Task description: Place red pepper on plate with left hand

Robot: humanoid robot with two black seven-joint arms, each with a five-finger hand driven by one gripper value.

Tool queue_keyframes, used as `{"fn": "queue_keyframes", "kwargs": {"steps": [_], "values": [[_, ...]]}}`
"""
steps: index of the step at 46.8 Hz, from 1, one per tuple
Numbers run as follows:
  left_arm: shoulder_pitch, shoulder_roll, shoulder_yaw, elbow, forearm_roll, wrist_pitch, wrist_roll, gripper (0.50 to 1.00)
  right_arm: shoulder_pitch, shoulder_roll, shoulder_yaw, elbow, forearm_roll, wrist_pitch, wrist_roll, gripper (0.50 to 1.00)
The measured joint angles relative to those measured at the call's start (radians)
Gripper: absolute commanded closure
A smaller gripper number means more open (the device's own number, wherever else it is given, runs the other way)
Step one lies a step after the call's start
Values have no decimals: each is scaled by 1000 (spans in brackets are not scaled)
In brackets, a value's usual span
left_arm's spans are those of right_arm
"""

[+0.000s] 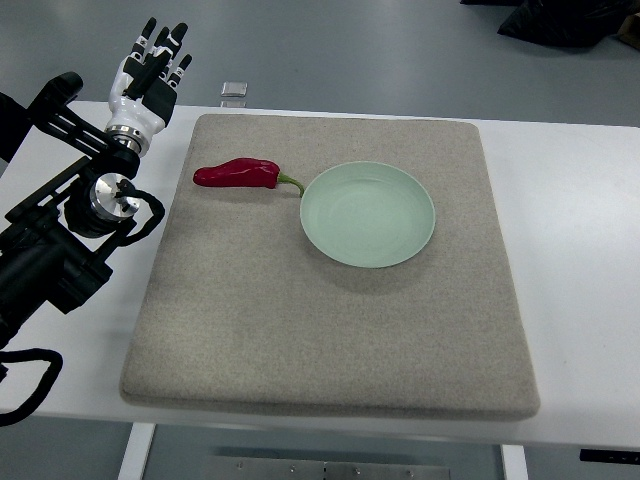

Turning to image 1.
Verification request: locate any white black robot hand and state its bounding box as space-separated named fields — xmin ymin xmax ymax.
xmin=105 ymin=18 xmax=192 ymax=154

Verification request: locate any grey metal base plate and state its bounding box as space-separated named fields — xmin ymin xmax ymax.
xmin=203 ymin=456 xmax=451 ymax=480

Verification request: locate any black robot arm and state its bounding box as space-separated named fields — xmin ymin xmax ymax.
xmin=1 ymin=72 xmax=165 ymax=345

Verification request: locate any white table leg right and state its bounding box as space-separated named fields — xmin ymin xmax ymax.
xmin=500 ymin=445 xmax=529 ymax=480

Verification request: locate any light green plate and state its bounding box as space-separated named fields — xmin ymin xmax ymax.
xmin=300 ymin=161 xmax=436 ymax=269

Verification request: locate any black label strip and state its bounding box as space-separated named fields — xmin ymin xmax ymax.
xmin=579 ymin=449 xmax=640 ymax=465

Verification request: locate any red pepper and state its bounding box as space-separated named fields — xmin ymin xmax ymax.
xmin=192 ymin=157 xmax=305 ymax=197

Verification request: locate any white table leg left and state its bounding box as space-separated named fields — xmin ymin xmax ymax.
xmin=117 ymin=422 xmax=156 ymax=480

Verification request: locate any black sleeved cable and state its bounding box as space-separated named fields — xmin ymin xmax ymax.
xmin=0 ymin=348 xmax=65 ymax=428

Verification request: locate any black bag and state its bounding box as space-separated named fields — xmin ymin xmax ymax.
xmin=461 ymin=0 xmax=639 ymax=48

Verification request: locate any white table leg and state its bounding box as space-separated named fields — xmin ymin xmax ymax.
xmin=500 ymin=445 xmax=529 ymax=480
xmin=117 ymin=422 xmax=156 ymax=480

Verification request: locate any beige felt mat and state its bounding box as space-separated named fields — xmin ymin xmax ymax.
xmin=120 ymin=114 xmax=540 ymax=420

